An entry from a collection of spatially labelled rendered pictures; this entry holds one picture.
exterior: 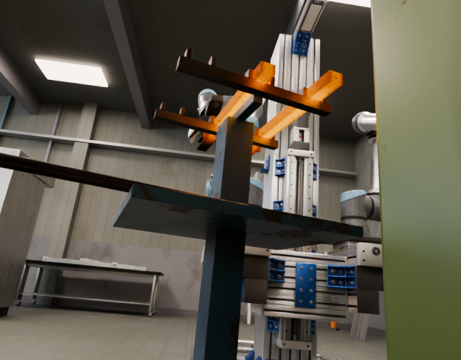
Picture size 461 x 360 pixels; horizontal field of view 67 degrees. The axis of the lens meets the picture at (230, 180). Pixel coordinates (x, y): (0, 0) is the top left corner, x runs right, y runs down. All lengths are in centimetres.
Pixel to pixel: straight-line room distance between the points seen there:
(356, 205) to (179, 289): 626
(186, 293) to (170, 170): 275
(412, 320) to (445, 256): 7
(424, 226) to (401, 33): 23
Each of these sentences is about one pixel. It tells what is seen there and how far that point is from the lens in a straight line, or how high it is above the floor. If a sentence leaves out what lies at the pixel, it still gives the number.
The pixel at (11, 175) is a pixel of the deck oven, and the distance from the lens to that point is 487.
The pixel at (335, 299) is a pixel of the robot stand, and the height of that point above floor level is 55.
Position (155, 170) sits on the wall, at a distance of 814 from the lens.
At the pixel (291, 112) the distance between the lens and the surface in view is 78.
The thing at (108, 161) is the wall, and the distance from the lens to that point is 838.
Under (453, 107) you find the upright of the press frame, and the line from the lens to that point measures 39.
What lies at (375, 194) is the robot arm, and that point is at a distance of 179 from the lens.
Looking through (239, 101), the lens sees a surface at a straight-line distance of 74.
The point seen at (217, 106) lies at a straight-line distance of 113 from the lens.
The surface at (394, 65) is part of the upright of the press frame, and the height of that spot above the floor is 80.
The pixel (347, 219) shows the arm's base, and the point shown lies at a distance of 169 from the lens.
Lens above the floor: 54
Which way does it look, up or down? 18 degrees up
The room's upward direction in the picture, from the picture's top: 5 degrees clockwise
